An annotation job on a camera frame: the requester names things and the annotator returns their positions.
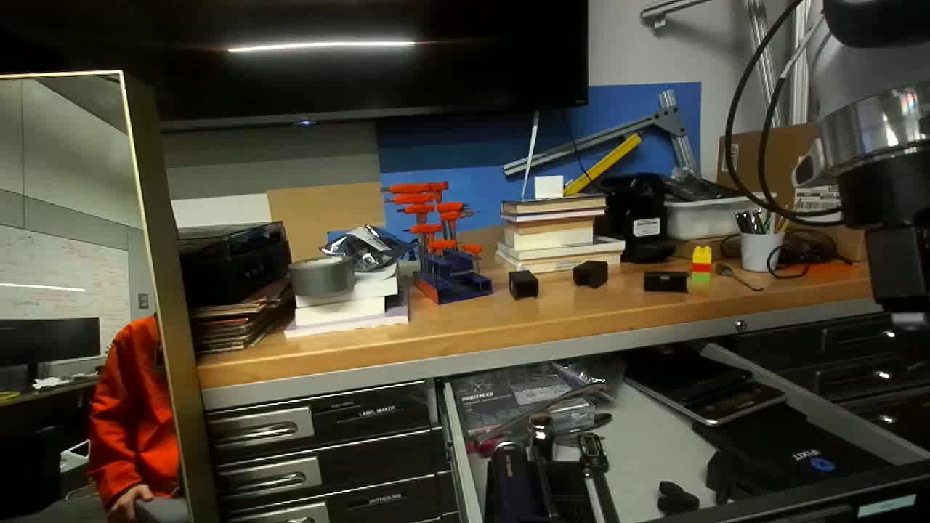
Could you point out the wall monitor screen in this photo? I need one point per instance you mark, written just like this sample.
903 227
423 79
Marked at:
364 60

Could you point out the black case on counter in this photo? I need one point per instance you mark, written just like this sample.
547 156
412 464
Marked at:
231 262

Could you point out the cardboard box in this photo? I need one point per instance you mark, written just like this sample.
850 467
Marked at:
773 151

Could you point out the black block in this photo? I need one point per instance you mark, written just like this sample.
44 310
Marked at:
521 282
667 279
590 275

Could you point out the grey drawer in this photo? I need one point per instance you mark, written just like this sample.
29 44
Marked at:
576 442

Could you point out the closed drawer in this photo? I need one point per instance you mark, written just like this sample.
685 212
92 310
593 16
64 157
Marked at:
320 419
332 470

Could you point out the upper left closed drawer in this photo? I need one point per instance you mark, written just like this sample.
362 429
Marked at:
320 419

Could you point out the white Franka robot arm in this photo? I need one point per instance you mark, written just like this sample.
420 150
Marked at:
874 89

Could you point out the stack of books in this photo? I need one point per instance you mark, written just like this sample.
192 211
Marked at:
553 234

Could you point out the red hex key set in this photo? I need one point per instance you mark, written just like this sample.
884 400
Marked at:
448 269

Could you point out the middle left closed drawer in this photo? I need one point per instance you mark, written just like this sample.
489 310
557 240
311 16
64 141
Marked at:
332 470

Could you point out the black kitchen scale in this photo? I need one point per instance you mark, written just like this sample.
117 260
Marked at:
698 387

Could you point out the yellow red toy brick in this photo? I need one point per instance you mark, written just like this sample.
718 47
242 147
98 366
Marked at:
702 265

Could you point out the person in orange jacket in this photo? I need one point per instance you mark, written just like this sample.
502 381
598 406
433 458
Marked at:
135 452

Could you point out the grey duct tape roll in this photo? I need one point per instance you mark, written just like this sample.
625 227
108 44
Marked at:
324 276

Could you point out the white pen cup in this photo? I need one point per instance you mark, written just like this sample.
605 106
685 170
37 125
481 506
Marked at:
756 252

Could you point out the white plastic bin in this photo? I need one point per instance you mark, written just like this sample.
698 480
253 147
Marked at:
705 218

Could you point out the black label printer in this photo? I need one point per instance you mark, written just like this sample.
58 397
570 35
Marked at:
638 217

